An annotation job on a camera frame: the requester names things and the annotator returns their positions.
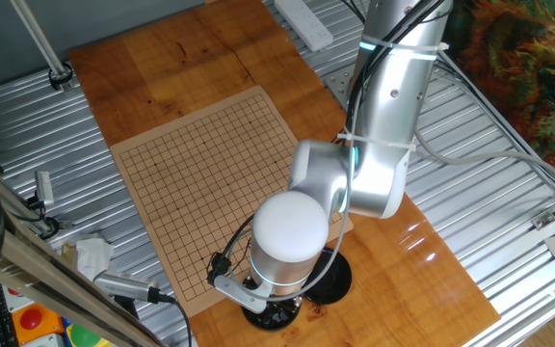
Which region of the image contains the thick grey cable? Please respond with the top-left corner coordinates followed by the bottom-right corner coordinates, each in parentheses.
top-left (411, 129), bottom-right (555, 194)

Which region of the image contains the orange box red button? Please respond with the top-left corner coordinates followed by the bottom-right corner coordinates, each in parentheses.
top-left (11, 302), bottom-right (65, 346)

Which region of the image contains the tan paper go board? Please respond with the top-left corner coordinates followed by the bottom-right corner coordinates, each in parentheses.
top-left (110, 85), bottom-right (355, 318)

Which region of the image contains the white box small button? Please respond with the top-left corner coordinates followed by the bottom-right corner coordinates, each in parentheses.
top-left (19, 332), bottom-right (66, 347)

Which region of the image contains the yellow box green button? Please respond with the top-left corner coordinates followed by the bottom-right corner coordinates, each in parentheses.
top-left (64, 322), bottom-right (115, 347)

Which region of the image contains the black bowl lid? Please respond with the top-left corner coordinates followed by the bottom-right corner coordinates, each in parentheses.
top-left (304, 248), bottom-right (354, 306)

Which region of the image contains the ribbed silver camera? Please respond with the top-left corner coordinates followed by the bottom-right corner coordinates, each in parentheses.
top-left (92, 269), bottom-right (161, 305)

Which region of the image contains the white grey box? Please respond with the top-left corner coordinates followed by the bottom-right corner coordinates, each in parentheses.
top-left (1, 284), bottom-right (36, 313)

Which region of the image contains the small metal bracket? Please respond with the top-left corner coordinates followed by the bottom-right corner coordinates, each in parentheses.
top-left (531, 210), bottom-right (555, 231)

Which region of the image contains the white power strip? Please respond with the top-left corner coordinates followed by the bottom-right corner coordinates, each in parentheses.
top-left (274, 0), bottom-right (334, 53)

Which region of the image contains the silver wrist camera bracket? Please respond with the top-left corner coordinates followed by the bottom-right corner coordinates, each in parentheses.
top-left (212, 274), bottom-right (274, 314)

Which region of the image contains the black bowl of go stones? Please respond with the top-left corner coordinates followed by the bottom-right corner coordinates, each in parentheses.
top-left (241, 277), bottom-right (303, 332)

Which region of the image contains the aluminium frame beam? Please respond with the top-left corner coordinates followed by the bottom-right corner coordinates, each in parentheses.
top-left (0, 201), bottom-right (168, 347)

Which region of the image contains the silver camera mount pole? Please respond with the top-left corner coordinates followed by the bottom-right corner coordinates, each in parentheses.
top-left (0, 144), bottom-right (65, 237)

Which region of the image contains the black pole clamp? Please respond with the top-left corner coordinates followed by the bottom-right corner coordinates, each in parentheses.
top-left (48, 62), bottom-right (75, 93)

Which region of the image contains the small silver camera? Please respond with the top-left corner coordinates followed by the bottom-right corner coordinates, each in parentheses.
top-left (35, 170), bottom-right (56, 209)

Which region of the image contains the silver tripod pole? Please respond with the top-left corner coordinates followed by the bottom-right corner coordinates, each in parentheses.
top-left (9, 0), bottom-right (69, 81)

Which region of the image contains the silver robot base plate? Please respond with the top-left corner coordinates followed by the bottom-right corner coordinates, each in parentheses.
top-left (324, 60), bottom-right (360, 112)

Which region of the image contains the glossy wooden mat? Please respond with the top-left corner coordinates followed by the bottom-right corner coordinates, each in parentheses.
top-left (67, 0), bottom-right (501, 347)

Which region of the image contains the crumpled white tissue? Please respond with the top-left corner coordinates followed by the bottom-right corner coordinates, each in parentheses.
top-left (74, 234), bottom-right (115, 281)

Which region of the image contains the black camera cable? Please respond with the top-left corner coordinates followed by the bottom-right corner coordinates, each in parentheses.
top-left (156, 291), bottom-right (195, 347)

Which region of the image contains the colourful patterned cloth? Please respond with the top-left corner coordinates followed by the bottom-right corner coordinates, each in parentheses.
top-left (443, 0), bottom-right (555, 171)

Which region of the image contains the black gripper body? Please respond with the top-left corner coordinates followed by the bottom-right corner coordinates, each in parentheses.
top-left (267, 294), bottom-right (304, 312)

